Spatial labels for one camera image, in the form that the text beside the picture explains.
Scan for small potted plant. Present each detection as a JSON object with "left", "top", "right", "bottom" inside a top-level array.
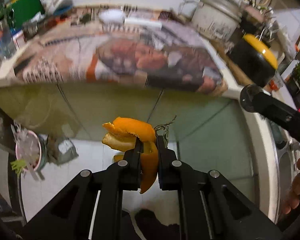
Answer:
[{"left": 287, "top": 63, "right": 300, "bottom": 96}]

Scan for right hand orange glove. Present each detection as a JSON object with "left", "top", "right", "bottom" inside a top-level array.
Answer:
[{"left": 281, "top": 159, "right": 300, "bottom": 215}]

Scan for black pot yellow lid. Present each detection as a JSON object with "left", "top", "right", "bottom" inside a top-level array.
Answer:
[{"left": 227, "top": 34, "right": 278, "bottom": 87}]

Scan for pink rimmed trash bin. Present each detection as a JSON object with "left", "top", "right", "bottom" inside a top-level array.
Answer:
[{"left": 11, "top": 122, "right": 47, "bottom": 181}]

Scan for grey bag on floor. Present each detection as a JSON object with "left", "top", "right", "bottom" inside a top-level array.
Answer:
[{"left": 46, "top": 137, "right": 79, "bottom": 166}]

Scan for white rice cooker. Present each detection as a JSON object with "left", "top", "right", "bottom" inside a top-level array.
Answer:
[{"left": 184, "top": 0, "right": 242, "bottom": 41}]

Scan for green storage box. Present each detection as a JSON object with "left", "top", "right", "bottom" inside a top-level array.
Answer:
[{"left": 6, "top": 0, "right": 45, "bottom": 29}]

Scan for wooden cutting board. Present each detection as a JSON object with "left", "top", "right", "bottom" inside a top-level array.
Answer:
[{"left": 210, "top": 40, "right": 253, "bottom": 86}]

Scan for orange peel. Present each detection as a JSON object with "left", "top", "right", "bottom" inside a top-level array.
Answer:
[{"left": 102, "top": 117, "right": 159, "bottom": 194}]

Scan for printed newspaper table cover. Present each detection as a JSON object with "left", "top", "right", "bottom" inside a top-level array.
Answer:
[{"left": 13, "top": 20, "right": 228, "bottom": 96}]

